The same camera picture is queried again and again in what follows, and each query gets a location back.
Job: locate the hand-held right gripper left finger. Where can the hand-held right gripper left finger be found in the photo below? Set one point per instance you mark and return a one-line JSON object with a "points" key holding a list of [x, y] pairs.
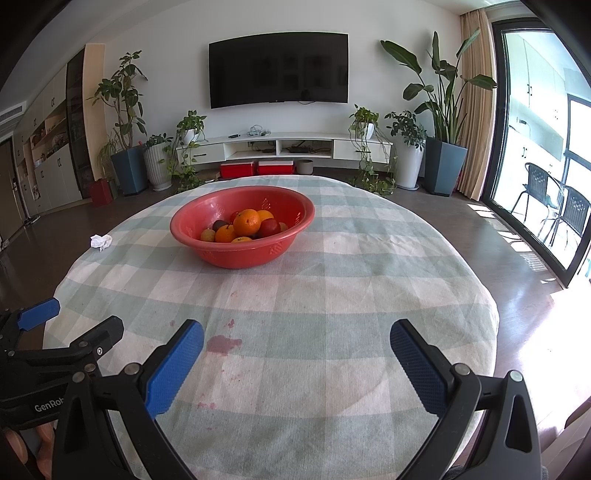
{"points": [[173, 369]]}

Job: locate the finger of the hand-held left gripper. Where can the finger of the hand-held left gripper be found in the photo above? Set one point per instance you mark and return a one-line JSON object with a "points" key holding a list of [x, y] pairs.
{"points": [[39, 314], [104, 334]]}

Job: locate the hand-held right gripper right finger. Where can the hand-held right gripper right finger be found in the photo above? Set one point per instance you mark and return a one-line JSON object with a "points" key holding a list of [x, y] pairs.
{"points": [[422, 369]]}

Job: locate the red plastic colander bowl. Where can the red plastic colander bowl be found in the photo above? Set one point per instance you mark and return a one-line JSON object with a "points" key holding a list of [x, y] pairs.
{"points": [[240, 256]]}

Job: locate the mandarin with stem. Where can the mandarin with stem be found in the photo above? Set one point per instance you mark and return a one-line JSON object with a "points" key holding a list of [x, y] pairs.
{"points": [[241, 240], [225, 234]]}

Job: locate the dark purple plum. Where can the dark purple plum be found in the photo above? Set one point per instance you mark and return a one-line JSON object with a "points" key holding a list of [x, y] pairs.
{"points": [[218, 225]]}

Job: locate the red tomato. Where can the red tomato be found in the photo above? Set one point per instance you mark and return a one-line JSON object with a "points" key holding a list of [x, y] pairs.
{"points": [[270, 227], [234, 216]]}

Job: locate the large orange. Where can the large orange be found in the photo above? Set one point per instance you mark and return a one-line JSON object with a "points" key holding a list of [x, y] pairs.
{"points": [[248, 222]]}

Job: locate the small round orange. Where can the small round orange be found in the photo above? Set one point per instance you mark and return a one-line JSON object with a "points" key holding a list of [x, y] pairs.
{"points": [[266, 214]]}

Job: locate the person's left hand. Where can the person's left hand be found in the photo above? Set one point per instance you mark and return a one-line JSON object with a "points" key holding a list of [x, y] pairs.
{"points": [[45, 454]]}

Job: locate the crumpled white tissue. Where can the crumpled white tissue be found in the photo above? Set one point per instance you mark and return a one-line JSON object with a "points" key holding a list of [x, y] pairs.
{"points": [[100, 242]]}

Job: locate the checked green white tablecloth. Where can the checked green white tablecloth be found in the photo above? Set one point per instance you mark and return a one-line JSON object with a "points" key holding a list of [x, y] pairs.
{"points": [[323, 300]]}

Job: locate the red bin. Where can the red bin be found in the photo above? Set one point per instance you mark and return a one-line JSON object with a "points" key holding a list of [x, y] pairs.
{"points": [[100, 193]]}

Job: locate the tall plant in blue pot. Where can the tall plant in blue pot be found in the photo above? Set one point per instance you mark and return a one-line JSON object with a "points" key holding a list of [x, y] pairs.
{"points": [[129, 173]]}

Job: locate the plant in white ribbed pot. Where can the plant in white ribbed pot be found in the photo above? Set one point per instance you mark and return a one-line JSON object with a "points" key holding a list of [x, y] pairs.
{"points": [[157, 168]]}

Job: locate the large-leaf plant in dark pot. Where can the large-leaf plant in dark pot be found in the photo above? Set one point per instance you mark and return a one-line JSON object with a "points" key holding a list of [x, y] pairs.
{"points": [[443, 170]]}

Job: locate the white air vent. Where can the white air vent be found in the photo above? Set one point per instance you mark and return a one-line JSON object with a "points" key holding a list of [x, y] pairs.
{"points": [[11, 115]]}

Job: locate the plant in tall white pot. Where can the plant in tall white pot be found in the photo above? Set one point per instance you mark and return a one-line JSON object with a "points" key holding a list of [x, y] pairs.
{"points": [[410, 166]]}

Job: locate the red storage box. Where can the red storage box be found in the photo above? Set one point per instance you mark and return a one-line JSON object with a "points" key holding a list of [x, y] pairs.
{"points": [[275, 167], [238, 170]]}

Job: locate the black outdoor chair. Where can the black outdoor chair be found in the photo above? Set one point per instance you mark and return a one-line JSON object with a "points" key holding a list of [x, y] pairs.
{"points": [[538, 177], [577, 207]]}

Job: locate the trailing pothos in white pot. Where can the trailing pothos in white pot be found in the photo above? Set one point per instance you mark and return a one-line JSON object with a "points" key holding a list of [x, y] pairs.
{"points": [[362, 115], [190, 122]]}

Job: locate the white television cabinet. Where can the white television cabinet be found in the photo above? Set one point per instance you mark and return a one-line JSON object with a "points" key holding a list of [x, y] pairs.
{"points": [[360, 147]]}

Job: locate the small grey round pot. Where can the small grey round pot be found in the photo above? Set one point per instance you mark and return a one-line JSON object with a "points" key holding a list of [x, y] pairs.
{"points": [[304, 166]]}

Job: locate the black set-top box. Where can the black set-top box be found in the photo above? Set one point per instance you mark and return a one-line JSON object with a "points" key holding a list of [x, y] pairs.
{"points": [[298, 148]]}

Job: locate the beige curtain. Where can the beige curtain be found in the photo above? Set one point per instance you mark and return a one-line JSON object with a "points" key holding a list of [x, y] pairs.
{"points": [[475, 115]]}

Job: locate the black framed glass door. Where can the black framed glass door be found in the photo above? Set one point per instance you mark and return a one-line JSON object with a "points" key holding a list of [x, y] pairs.
{"points": [[496, 115]]}

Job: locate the white wall cabinets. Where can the white wall cabinets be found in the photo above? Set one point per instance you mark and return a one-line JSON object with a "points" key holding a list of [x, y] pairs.
{"points": [[55, 170]]}

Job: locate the black wall television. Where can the black wall television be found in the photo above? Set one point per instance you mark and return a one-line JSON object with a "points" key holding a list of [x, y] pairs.
{"points": [[277, 69]]}

